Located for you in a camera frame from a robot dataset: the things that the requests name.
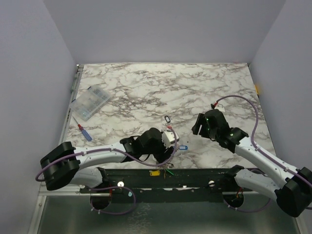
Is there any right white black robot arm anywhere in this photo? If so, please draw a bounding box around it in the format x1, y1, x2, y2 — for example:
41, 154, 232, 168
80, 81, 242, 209
192, 109, 312, 217

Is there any blue key tag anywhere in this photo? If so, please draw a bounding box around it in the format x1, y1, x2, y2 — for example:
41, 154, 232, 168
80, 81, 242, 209
178, 145, 188, 151

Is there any black key tag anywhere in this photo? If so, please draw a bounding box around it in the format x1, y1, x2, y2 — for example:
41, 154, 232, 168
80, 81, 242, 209
164, 116, 171, 123

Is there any clear plastic screw box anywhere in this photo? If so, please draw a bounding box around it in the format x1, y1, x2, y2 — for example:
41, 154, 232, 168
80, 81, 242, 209
69, 85, 111, 121

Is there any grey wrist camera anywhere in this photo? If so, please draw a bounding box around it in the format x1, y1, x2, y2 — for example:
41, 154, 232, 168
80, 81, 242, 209
161, 131, 179, 148
211, 102, 225, 112

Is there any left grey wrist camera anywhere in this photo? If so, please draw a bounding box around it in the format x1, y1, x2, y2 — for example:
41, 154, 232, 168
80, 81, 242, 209
161, 131, 179, 148

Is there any yellow key tag with key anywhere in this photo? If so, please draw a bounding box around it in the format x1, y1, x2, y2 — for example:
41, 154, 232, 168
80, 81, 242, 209
150, 170, 161, 176

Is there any silver key organiser with rings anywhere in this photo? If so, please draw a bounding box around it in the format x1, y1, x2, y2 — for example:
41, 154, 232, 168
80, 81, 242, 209
157, 163, 175, 179

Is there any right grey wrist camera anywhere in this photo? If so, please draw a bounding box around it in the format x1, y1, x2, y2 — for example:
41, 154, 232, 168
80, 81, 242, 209
211, 102, 225, 112

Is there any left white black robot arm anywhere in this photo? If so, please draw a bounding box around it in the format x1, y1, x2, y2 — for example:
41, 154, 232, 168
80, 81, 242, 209
35, 126, 179, 193

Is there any blue red screwdriver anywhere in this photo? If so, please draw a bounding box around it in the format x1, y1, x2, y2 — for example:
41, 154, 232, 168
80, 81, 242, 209
73, 117, 92, 141

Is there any black mounting base rail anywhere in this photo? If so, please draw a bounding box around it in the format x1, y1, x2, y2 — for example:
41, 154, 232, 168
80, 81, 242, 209
80, 168, 239, 203

